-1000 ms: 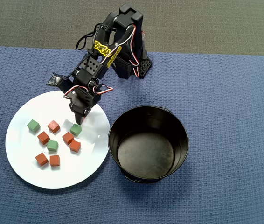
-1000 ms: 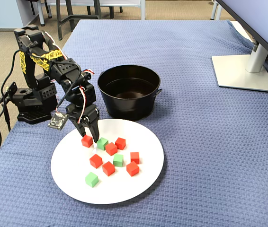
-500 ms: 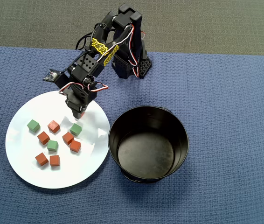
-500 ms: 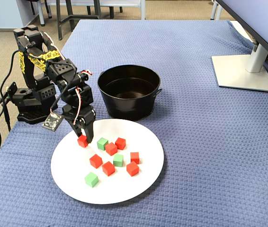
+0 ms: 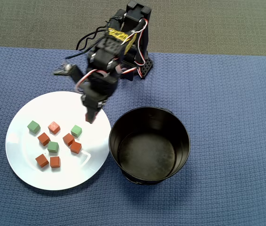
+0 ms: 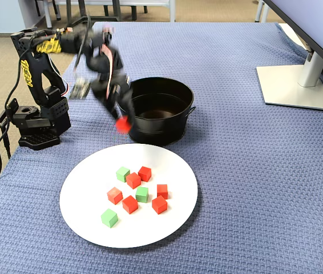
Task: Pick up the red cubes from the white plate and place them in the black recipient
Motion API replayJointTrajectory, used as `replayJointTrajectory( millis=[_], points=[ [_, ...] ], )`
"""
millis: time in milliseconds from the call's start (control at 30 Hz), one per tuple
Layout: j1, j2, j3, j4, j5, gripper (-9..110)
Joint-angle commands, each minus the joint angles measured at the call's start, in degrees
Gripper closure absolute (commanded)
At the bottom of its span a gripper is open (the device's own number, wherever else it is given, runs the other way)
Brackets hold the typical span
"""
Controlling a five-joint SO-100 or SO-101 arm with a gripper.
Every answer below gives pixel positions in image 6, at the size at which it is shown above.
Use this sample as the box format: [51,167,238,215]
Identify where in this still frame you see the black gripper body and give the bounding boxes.
[90,72,131,101]

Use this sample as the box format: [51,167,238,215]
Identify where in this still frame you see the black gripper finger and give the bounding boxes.
[100,95,122,120]
[118,85,136,126]

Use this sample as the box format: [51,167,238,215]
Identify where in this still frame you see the red cube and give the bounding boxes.
[115,115,133,134]
[106,187,123,206]
[151,195,168,215]
[122,195,139,215]
[126,172,142,190]
[138,166,152,183]
[156,184,169,200]

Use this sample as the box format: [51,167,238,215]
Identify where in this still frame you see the green cube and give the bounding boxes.
[135,187,150,203]
[100,208,119,228]
[115,166,131,183]

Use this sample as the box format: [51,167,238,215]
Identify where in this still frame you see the white round plate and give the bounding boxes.
[59,143,199,248]

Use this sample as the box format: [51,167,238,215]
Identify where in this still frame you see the black metal bucket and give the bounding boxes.
[117,76,196,146]

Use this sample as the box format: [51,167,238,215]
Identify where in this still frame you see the black furniture legs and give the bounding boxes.
[103,5,148,22]

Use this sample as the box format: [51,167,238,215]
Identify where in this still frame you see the black chair legs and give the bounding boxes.
[34,0,63,21]

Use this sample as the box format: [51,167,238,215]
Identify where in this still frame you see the white furniture leg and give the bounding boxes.
[43,0,55,29]

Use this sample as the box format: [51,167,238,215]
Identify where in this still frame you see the white table leg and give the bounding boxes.
[168,0,177,23]

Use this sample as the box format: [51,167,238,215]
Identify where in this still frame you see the blue woven table cloth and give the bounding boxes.
[0,22,323,274]

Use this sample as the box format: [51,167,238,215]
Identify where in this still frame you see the white furniture legs pair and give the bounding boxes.
[253,0,269,24]

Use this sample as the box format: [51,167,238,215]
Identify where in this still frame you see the monitor with silver stand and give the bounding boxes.
[255,0,323,112]

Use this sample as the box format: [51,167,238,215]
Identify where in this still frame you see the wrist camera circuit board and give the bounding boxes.
[68,76,92,100]

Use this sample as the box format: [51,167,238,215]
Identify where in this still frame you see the dark grey table frame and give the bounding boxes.
[66,0,122,28]

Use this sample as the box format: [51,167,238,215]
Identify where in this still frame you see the thin black cable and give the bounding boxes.
[0,122,13,185]

